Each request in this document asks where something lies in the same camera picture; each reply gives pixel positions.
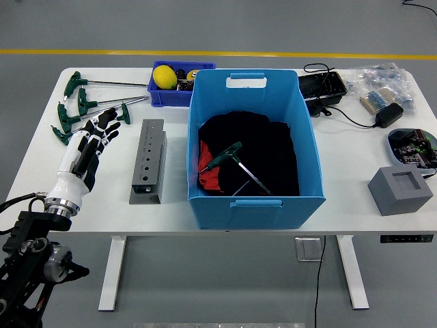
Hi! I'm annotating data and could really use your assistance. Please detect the large blue plastic box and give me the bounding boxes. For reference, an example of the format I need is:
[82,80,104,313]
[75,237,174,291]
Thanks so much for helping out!
[186,69,326,230]

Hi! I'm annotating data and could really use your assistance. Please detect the red cloth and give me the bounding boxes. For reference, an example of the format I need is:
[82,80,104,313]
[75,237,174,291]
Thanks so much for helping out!
[199,139,223,192]

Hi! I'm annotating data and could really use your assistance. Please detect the black plug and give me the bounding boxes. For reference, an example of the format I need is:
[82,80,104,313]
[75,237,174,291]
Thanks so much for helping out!
[308,98,333,118]

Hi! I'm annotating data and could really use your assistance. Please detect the light blue plate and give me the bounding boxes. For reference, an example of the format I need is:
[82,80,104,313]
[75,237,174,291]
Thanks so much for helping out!
[387,128,437,176]

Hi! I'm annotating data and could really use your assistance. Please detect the small blue plastic bin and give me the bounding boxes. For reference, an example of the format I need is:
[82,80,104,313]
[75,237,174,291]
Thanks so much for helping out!
[147,60,216,107]

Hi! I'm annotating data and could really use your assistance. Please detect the black power adapter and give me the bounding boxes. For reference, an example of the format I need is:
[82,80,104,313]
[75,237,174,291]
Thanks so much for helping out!
[374,102,405,129]

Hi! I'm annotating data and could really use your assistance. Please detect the clear plastic parts bag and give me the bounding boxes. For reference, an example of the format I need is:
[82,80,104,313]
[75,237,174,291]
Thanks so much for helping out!
[346,62,416,117]

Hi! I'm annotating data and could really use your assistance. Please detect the white table leg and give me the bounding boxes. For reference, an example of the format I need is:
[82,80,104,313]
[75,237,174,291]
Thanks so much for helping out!
[336,234,370,310]
[98,235,127,312]

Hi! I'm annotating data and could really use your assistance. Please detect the black power cable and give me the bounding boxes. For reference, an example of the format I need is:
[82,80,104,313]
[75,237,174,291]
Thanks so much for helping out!
[302,63,380,129]

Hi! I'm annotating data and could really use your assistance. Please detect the resistor tape bundle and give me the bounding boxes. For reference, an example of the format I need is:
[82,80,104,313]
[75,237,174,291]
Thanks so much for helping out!
[359,87,399,114]

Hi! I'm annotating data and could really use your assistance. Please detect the thick-shaft green T-handle wrench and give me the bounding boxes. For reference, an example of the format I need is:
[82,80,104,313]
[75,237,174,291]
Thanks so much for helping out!
[77,87,150,116]

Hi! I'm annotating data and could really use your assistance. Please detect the long thin green T-handle wrench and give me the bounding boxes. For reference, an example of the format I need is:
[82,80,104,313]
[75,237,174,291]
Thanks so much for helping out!
[64,70,148,102]

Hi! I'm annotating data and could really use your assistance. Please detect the circuit board parts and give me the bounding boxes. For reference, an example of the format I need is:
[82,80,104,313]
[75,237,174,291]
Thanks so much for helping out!
[390,128,437,169]

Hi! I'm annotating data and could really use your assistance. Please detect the black table control panel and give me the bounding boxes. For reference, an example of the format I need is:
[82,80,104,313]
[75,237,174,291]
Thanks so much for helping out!
[380,234,434,244]

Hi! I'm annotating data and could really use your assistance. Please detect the grey foam cube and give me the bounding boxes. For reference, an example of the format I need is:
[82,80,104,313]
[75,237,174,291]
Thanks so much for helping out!
[367,165,434,217]

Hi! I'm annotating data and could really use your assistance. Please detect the grey metal tool stand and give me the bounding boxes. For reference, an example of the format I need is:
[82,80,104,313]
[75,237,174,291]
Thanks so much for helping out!
[128,118,168,205]

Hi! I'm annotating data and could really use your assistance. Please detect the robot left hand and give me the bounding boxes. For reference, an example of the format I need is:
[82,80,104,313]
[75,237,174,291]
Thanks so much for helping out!
[45,107,122,208]

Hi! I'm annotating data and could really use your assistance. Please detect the short green T-handle wrench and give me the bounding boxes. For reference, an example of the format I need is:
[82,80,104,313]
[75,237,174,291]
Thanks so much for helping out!
[116,102,131,124]

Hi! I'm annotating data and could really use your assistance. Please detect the green T-handle hex wrench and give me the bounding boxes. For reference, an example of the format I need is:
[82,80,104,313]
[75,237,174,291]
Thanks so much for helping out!
[51,124,90,146]
[57,102,117,135]

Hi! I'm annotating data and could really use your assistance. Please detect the yellow lemon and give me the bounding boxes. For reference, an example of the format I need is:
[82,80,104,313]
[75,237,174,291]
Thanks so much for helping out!
[152,64,178,90]

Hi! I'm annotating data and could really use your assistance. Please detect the large green T-handle wrench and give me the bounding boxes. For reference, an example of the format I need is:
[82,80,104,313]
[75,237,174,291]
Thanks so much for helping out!
[199,141,274,197]

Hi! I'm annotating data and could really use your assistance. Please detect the thin black looped cable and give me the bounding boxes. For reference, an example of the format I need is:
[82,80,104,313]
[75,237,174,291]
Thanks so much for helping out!
[401,0,437,16]

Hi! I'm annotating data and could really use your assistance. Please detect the black floor cable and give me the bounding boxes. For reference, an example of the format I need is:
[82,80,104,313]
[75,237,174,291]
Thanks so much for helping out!
[313,235,327,328]

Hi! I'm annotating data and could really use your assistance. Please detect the metal floor plate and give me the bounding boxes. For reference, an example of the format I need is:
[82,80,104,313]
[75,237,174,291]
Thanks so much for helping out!
[295,237,324,262]

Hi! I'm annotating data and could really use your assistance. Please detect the black plastic tray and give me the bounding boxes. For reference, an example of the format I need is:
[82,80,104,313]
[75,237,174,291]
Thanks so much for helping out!
[298,71,348,103]

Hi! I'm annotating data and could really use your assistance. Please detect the black cloth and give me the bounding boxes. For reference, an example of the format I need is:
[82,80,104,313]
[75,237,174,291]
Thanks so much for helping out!
[197,111,300,197]

